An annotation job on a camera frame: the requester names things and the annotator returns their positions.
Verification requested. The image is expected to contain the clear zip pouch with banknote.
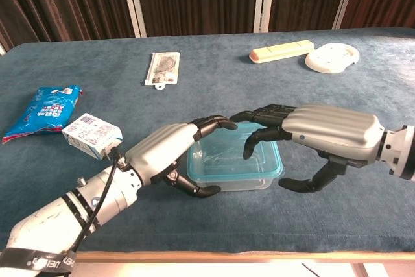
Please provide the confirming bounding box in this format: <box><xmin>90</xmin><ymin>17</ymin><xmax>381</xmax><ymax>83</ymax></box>
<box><xmin>143</xmin><ymin>51</ymin><xmax>181</xmax><ymax>91</ymax></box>

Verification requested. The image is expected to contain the clear plastic container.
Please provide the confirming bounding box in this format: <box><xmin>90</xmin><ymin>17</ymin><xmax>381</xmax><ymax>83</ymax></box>
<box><xmin>207</xmin><ymin>173</ymin><xmax>280</xmax><ymax>193</ymax></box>

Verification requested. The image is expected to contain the blue velvet tablecloth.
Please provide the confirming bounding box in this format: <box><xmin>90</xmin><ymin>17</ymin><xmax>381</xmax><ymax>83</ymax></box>
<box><xmin>0</xmin><ymin>27</ymin><xmax>415</xmax><ymax>255</ymax></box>

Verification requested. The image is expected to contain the white table leg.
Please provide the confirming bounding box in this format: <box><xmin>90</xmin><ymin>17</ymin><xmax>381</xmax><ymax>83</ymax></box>
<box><xmin>351</xmin><ymin>262</ymin><xmax>377</xmax><ymax>277</ymax></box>

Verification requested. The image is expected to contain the white round plastic disc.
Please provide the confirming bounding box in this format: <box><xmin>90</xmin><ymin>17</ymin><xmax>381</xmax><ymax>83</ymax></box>
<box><xmin>304</xmin><ymin>42</ymin><xmax>361</xmax><ymax>74</ymax></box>

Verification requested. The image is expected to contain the blue snack bag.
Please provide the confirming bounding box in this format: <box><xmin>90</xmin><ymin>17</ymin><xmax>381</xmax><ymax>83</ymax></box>
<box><xmin>1</xmin><ymin>84</ymin><xmax>84</xmax><ymax>145</ymax></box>

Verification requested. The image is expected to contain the wooden table edge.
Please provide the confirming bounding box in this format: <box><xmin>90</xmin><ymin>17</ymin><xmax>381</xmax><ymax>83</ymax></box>
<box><xmin>73</xmin><ymin>250</ymin><xmax>415</xmax><ymax>264</ymax></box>

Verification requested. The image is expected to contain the white milk carton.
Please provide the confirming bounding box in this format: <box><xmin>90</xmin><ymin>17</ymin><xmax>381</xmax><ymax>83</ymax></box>
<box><xmin>61</xmin><ymin>112</ymin><xmax>124</xmax><ymax>162</ymax></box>

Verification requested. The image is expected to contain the teal container lid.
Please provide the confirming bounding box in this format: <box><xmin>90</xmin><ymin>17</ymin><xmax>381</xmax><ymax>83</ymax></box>
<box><xmin>187</xmin><ymin>121</ymin><xmax>285</xmax><ymax>187</ymax></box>

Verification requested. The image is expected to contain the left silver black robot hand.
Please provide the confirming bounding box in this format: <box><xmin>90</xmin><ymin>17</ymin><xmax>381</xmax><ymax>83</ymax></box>
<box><xmin>124</xmin><ymin>114</ymin><xmax>238</xmax><ymax>199</ymax></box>

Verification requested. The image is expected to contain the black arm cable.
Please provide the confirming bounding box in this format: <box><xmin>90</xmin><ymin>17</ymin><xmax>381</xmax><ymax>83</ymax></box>
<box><xmin>68</xmin><ymin>146</ymin><xmax>126</xmax><ymax>258</ymax></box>

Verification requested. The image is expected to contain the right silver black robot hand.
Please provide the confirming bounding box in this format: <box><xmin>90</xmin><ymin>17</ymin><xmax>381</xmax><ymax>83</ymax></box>
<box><xmin>229</xmin><ymin>104</ymin><xmax>388</xmax><ymax>193</ymax></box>

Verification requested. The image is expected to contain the yellow rectangular plastic case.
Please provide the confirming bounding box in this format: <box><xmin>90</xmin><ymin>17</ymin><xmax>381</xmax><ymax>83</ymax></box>
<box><xmin>249</xmin><ymin>40</ymin><xmax>316</xmax><ymax>64</ymax></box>

